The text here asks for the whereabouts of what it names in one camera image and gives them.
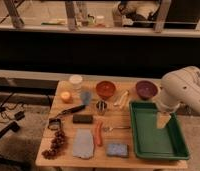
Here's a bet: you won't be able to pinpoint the blue glass cup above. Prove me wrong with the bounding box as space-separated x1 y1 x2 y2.
80 91 92 105

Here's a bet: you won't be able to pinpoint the black handled knife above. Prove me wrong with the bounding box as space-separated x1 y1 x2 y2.
55 105 86 118

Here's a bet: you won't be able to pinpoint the purple bowl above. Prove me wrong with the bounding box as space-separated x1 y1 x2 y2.
135 80 158 100

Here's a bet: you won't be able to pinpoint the green plastic tray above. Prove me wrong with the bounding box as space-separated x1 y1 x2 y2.
129 101 190 160

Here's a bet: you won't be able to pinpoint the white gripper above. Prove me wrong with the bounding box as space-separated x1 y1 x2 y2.
156 97 179 129

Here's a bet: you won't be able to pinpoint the person in background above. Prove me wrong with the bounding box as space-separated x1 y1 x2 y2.
112 1 160 28

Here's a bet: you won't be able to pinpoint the red bowl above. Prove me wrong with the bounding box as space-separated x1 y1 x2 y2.
96 81 116 100

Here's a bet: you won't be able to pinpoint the orange fruit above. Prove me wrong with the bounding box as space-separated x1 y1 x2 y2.
60 91 72 103

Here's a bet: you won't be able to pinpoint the black cables on floor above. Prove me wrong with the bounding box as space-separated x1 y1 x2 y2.
0 92 27 134

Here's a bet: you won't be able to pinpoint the orange carrot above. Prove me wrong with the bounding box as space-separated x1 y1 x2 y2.
94 121 103 147

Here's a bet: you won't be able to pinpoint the grey blue cloth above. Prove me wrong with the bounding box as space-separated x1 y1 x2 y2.
72 129 94 159

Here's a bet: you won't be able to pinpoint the white plastic cup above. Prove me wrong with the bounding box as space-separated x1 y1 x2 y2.
69 75 83 95

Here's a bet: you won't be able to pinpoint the dark rectangular block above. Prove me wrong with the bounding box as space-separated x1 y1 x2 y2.
73 115 93 124

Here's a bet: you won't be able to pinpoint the blue sponge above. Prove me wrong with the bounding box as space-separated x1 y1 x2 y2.
106 143 129 158

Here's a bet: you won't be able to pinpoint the bunch of red grapes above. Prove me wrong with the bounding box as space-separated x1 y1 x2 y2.
42 130 66 159

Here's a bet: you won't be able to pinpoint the metal fork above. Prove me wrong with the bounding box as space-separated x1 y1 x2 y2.
102 126 131 132

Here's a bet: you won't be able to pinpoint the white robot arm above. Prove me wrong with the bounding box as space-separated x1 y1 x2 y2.
155 66 200 129

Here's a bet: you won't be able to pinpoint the wooden table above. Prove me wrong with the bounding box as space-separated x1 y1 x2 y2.
35 81 188 170

